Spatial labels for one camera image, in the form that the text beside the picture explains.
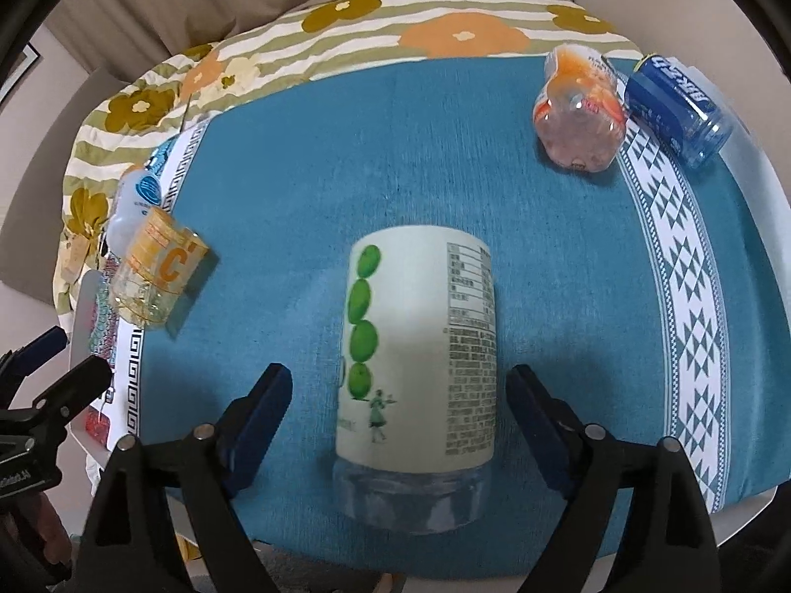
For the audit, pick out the blue label plastic cup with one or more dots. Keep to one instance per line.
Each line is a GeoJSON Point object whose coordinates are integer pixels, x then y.
{"type": "Point", "coordinates": [662, 97]}

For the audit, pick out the person left hand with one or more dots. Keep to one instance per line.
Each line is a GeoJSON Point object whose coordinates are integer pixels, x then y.
{"type": "Point", "coordinates": [38, 513]}

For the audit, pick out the yellow orange label cup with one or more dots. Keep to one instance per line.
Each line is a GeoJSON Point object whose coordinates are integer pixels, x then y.
{"type": "Point", "coordinates": [159, 262]}

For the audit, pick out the orange label plastic cup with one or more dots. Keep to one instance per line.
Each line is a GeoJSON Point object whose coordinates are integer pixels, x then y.
{"type": "Point", "coordinates": [577, 115]}

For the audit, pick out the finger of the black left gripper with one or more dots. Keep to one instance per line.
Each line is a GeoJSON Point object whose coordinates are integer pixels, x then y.
{"type": "Point", "coordinates": [71, 394]}

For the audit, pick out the teal patterned cloth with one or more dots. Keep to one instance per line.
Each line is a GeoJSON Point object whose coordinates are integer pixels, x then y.
{"type": "Point", "coordinates": [653, 297]}

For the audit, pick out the white blue logo cup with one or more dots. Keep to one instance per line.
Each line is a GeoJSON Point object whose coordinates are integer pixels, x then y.
{"type": "Point", "coordinates": [138, 192]}

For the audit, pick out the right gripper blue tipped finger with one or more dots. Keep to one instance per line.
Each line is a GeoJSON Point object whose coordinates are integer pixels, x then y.
{"type": "Point", "coordinates": [18, 364]}

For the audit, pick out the floral striped quilt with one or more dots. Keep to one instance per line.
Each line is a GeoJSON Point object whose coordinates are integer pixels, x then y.
{"type": "Point", "coordinates": [299, 47]}

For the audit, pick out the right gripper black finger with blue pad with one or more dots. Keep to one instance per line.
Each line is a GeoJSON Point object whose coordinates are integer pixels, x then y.
{"type": "Point", "coordinates": [130, 544]}
{"type": "Point", "coordinates": [667, 544]}

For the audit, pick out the framed picture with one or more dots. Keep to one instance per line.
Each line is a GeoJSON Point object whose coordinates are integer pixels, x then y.
{"type": "Point", "coordinates": [23, 64]}

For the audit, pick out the white green label cup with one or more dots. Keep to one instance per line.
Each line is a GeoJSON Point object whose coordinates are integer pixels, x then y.
{"type": "Point", "coordinates": [417, 404]}

